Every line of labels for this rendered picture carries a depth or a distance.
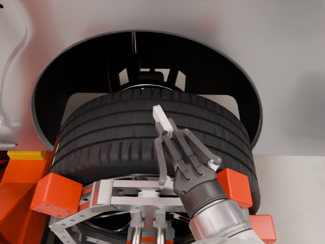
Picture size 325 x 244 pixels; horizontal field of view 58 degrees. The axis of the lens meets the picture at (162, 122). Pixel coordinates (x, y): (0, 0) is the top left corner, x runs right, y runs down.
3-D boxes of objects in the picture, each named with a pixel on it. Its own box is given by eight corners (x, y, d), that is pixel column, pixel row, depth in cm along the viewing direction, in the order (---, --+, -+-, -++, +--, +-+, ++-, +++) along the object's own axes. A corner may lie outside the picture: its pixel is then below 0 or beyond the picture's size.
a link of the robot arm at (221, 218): (244, 239, 52) (226, 209, 55) (260, 221, 44) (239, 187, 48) (198, 261, 49) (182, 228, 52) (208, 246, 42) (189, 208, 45)
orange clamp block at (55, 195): (84, 183, 75) (51, 170, 70) (78, 213, 70) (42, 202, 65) (69, 191, 79) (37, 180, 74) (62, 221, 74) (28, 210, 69)
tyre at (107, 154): (206, 50, 71) (17, 125, 97) (215, 129, 57) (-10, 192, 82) (268, 170, 117) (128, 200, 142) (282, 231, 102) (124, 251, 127)
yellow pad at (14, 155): (52, 133, 132) (49, 126, 128) (44, 160, 123) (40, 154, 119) (21, 132, 132) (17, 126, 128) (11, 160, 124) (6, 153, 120)
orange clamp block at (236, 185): (221, 189, 76) (248, 175, 70) (225, 219, 71) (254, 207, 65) (200, 181, 72) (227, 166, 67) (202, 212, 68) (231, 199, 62)
